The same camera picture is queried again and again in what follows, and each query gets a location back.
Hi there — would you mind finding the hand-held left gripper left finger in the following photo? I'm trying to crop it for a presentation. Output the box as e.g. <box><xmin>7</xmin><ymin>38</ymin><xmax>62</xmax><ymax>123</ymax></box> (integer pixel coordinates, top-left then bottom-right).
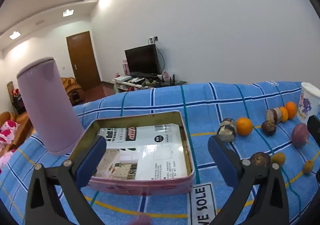
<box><xmin>25</xmin><ymin>136</ymin><xmax>107</xmax><ymax>225</ymax></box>

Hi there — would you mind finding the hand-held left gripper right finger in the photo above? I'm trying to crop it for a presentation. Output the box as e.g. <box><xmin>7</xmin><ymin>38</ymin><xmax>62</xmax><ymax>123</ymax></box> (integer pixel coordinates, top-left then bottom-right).
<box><xmin>207</xmin><ymin>136</ymin><xmax>289</xmax><ymax>225</ymax></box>

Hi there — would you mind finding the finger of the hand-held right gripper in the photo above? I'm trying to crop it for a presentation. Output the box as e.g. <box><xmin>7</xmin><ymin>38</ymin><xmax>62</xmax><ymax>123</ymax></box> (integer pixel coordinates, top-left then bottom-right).
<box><xmin>307</xmin><ymin>115</ymin><xmax>320</xmax><ymax>145</ymax></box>

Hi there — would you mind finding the purple round radish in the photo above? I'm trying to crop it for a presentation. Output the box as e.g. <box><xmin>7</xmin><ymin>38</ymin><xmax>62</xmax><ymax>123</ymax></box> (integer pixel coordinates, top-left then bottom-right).
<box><xmin>291</xmin><ymin>123</ymin><xmax>310</xmax><ymax>148</ymax></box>

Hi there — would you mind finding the orange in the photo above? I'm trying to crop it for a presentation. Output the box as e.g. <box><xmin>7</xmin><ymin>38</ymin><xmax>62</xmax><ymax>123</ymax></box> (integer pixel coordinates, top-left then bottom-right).
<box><xmin>279</xmin><ymin>106</ymin><xmax>289</xmax><ymax>123</ymax></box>
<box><xmin>285</xmin><ymin>101</ymin><xmax>298</xmax><ymax>120</ymax></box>
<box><xmin>236</xmin><ymin>117</ymin><xmax>253</xmax><ymax>137</ymax></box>

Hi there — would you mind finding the brown round fruit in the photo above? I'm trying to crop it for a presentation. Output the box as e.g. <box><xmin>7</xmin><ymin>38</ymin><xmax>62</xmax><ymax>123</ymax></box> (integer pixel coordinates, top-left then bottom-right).
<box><xmin>249</xmin><ymin>152</ymin><xmax>272</xmax><ymax>167</ymax></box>
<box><xmin>261</xmin><ymin>120</ymin><xmax>277</xmax><ymax>137</ymax></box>

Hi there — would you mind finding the small yellow kumquat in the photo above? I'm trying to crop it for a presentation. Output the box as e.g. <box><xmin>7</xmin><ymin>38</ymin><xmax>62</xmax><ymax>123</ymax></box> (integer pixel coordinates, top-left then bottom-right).
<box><xmin>303</xmin><ymin>160</ymin><xmax>314</xmax><ymax>174</ymax></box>
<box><xmin>271</xmin><ymin>153</ymin><xmax>286</xmax><ymax>166</ymax></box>

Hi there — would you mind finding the purple-skinned cut yam piece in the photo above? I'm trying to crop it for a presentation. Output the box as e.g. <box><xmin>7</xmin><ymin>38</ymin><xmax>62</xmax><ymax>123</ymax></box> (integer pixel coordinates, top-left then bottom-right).
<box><xmin>266</xmin><ymin>108</ymin><xmax>282</xmax><ymax>125</ymax></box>

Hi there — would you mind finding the pink metal tin tray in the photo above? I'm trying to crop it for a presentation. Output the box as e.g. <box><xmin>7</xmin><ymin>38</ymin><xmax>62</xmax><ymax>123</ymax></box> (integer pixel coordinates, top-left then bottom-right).
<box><xmin>67</xmin><ymin>111</ymin><xmax>196</xmax><ymax>195</ymax></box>

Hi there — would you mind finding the white floral mug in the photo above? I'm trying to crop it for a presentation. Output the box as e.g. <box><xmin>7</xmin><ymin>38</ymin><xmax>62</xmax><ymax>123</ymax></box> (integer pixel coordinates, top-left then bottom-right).
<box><xmin>297</xmin><ymin>82</ymin><xmax>320</xmax><ymax>124</ymax></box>

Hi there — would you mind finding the lilac cylindrical canister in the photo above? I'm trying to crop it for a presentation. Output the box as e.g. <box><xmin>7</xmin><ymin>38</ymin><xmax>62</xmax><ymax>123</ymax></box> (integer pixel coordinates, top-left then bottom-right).
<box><xmin>16</xmin><ymin>57</ymin><xmax>85</xmax><ymax>157</ymax></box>

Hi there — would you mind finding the orange leather sofa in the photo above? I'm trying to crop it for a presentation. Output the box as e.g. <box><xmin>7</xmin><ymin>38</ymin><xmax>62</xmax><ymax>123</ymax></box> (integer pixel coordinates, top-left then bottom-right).
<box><xmin>0</xmin><ymin>111</ymin><xmax>34</xmax><ymax>158</ymax></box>
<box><xmin>61</xmin><ymin>77</ymin><xmax>83</xmax><ymax>105</ymax></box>

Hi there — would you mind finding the blue plaid blanket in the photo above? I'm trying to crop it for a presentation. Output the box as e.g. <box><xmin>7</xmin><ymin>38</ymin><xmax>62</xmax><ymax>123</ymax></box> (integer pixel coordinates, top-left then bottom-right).
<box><xmin>0</xmin><ymin>80</ymin><xmax>320</xmax><ymax>225</ymax></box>

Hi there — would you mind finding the pink floral cushion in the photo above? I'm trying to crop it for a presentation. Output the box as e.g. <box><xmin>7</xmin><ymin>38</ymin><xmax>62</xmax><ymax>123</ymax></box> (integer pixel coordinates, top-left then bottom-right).
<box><xmin>0</xmin><ymin>119</ymin><xmax>20</xmax><ymax>144</ymax></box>

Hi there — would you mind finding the white television stand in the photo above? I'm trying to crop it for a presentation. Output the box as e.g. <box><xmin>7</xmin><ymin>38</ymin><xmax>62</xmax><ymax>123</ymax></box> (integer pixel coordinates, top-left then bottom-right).
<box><xmin>111</xmin><ymin>75</ymin><xmax>187</xmax><ymax>95</ymax></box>

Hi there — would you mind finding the black wifi router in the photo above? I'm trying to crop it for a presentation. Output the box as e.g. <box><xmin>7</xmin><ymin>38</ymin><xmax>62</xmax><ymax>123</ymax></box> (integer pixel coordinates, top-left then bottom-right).
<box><xmin>160</xmin><ymin>74</ymin><xmax>175</xmax><ymax>86</ymax></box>

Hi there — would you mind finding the brown wooden door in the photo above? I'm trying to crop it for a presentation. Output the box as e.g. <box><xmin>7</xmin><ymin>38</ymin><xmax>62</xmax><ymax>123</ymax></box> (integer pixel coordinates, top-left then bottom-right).
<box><xmin>66</xmin><ymin>31</ymin><xmax>102</xmax><ymax>91</ymax></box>

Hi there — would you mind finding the black flat television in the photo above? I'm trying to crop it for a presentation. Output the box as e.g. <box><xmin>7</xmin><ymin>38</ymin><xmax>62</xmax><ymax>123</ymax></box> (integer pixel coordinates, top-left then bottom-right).
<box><xmin>124</xmin><ymin>45</ymin><xmax>161</xmax><ymax>75</ymax></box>

